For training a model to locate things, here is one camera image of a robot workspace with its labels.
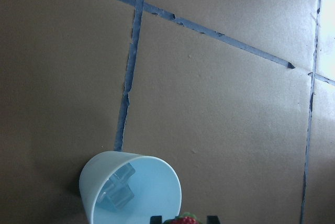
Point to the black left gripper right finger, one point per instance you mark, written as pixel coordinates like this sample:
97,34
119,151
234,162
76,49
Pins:
212,219

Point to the light blue plastic cup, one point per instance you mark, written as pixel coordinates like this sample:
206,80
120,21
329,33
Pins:
156,188

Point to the red strawberry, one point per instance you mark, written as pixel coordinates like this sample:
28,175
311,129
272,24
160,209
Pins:
185,218

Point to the clear ice cube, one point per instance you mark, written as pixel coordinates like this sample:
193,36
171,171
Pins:
116,192

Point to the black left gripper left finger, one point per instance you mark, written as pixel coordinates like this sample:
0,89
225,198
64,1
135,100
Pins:
156,220

